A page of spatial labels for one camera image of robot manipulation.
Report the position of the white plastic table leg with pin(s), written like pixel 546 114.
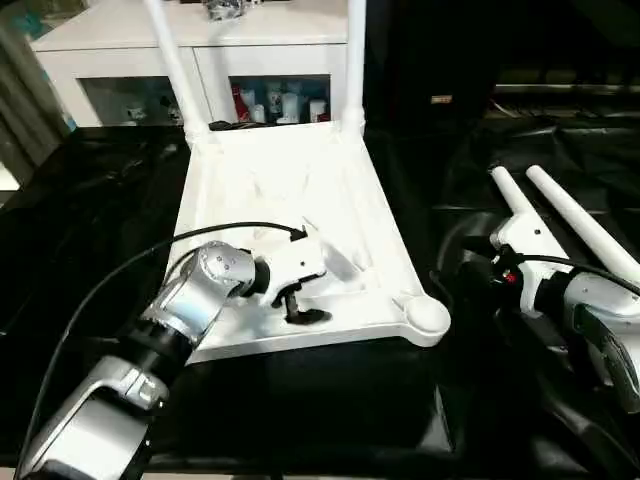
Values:
pixel 505 190
pixel 575 220
pixel 175 75
pixel 354 65

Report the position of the white plastic table top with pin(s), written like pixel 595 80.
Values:
pixel 280 175

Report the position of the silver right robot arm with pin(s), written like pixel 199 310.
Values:
pixel 600 310

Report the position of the black table mat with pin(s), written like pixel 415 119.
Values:
pixel 325 400

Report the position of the red bottle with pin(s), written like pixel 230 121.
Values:
pixel 240 102

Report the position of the clear glass ornament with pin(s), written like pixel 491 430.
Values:
pixel 225 9

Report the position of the white glass-door cabinet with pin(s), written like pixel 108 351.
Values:
pixel 125 50

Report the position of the grey curtain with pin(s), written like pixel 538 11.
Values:
pixel 30 100

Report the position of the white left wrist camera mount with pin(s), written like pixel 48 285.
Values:
pixel 295 260

